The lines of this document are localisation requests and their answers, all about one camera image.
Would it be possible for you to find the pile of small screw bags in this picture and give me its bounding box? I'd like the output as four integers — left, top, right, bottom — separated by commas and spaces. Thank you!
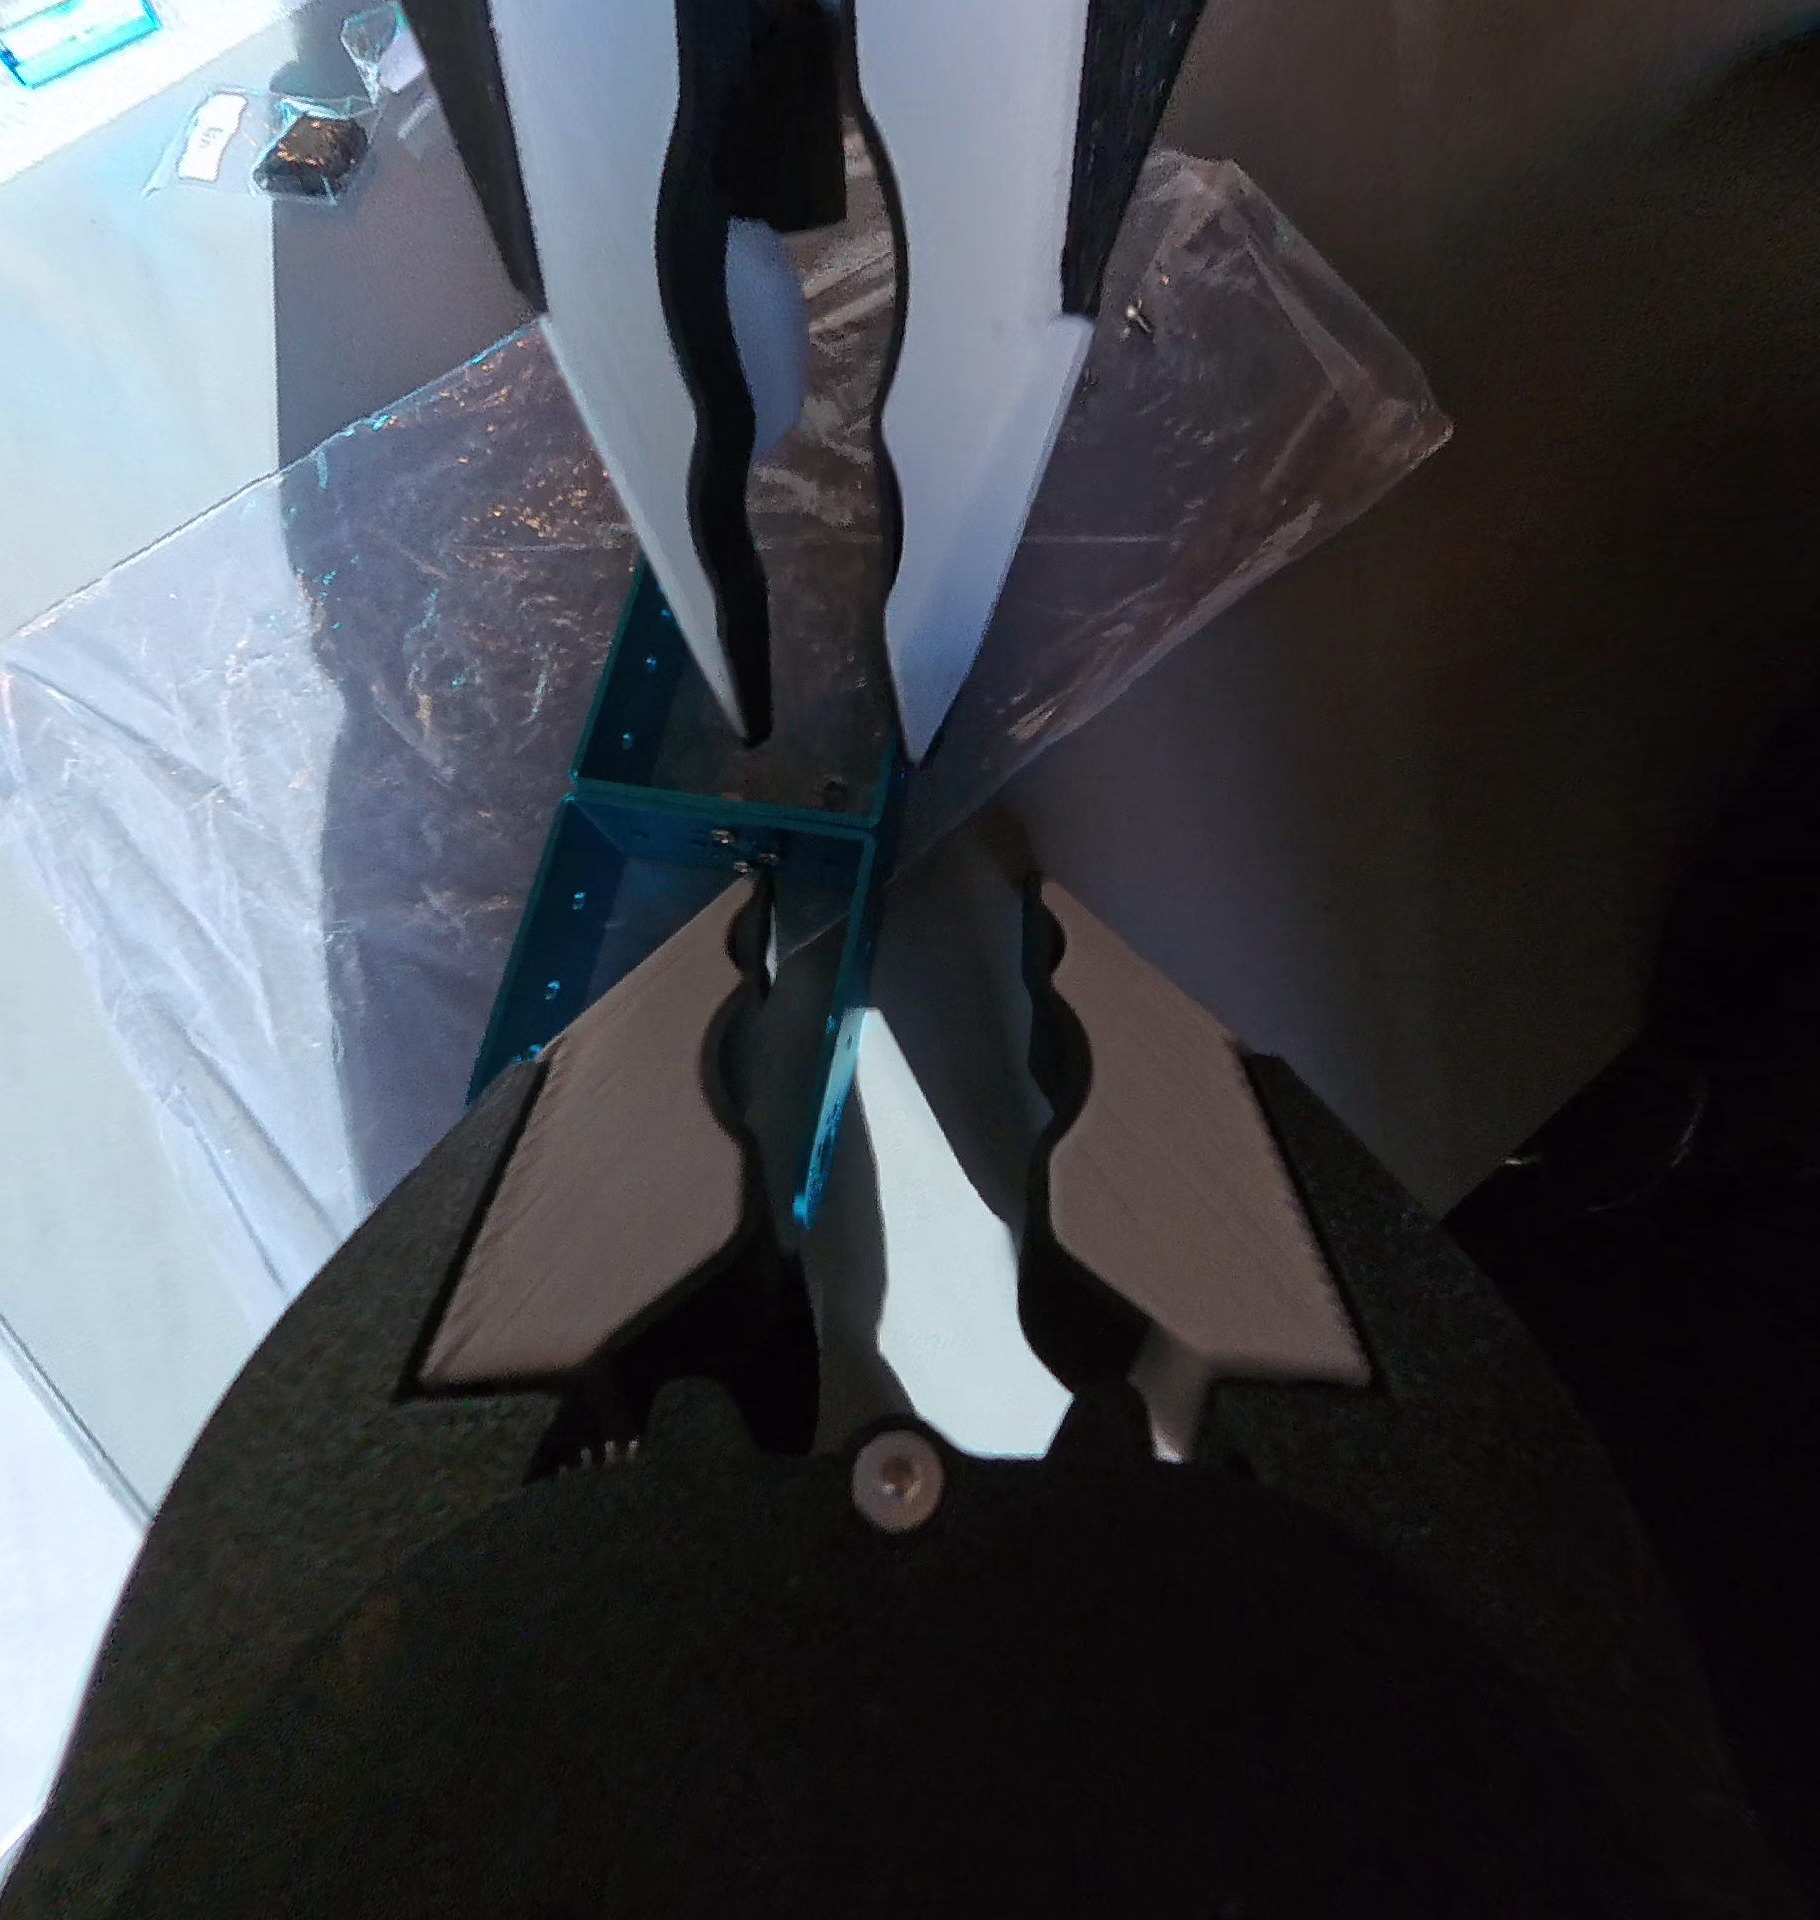
148, 0, 446, 218

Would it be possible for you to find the small blue metal bracket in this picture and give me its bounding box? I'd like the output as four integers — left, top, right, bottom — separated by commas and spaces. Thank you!
0, 0, 162, 85

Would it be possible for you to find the white instruction sheet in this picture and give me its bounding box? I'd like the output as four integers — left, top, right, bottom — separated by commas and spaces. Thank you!
0, 1261, 162, 1920

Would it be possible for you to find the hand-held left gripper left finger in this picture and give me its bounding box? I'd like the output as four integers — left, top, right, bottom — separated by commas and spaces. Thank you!
407, 881, 787, 1395

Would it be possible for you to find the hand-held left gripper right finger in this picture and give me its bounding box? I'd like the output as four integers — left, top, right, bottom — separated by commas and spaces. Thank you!
1017, 877, 1377, 1465

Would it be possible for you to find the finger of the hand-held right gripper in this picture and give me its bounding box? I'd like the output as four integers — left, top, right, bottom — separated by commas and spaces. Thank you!
485, 0, 779, 752
845, 0, 1098, 758

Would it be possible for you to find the large clear plastic bag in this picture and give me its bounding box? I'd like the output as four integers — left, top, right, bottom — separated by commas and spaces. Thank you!
0, 144, 1457, 1323

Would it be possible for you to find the blue metal bracket assembly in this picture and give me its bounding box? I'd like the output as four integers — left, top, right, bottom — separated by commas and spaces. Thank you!
467, 555, 927, 1248

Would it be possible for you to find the white foam tray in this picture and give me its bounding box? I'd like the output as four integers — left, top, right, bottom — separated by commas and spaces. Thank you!
0, 0, 403, 218

